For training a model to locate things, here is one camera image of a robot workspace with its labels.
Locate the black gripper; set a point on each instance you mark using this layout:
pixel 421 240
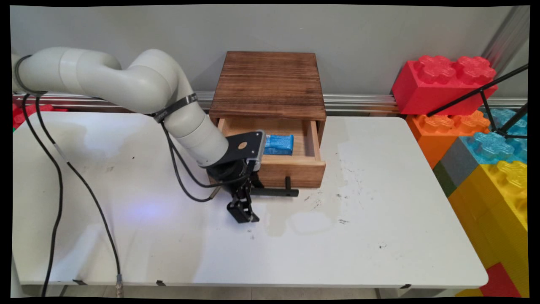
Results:
pixel 228 173

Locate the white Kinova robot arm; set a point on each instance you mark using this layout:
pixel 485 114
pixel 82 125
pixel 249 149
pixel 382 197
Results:
pixel 139 84

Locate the blue packet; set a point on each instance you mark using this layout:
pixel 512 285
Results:
pixel 279 144

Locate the dark wooden cabinet box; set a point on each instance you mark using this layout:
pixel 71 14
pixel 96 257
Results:
pixel 270 84

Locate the dark green toy brick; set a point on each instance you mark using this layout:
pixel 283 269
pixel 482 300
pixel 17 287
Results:
pixel 442 179

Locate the orange toy brick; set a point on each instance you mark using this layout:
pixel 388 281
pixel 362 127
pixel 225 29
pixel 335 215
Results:
pixel 438 131

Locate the grey toy brick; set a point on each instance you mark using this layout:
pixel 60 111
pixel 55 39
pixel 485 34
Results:
pixel 457 164

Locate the large red toy brick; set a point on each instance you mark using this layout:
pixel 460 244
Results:
pixel 438 84

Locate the red studded toy brick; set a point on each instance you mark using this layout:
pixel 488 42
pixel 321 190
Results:
pixel 19 116

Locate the large yellow toy brick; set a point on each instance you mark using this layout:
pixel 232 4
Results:
pixel 493 211

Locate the translucent blue toy brick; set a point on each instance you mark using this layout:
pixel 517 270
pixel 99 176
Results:
pixel 491 145

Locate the small red flat brick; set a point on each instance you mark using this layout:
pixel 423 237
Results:
pixel 500 280

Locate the black tripod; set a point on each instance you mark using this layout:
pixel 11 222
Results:
pixel 489 97

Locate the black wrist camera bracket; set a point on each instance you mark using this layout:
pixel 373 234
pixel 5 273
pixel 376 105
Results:
pixel 247 147

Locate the aluminium rail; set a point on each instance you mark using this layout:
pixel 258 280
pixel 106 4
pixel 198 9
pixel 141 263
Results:
pixel 358 101

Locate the aluminium post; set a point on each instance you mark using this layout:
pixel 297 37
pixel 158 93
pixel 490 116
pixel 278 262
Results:
pixel 506 38

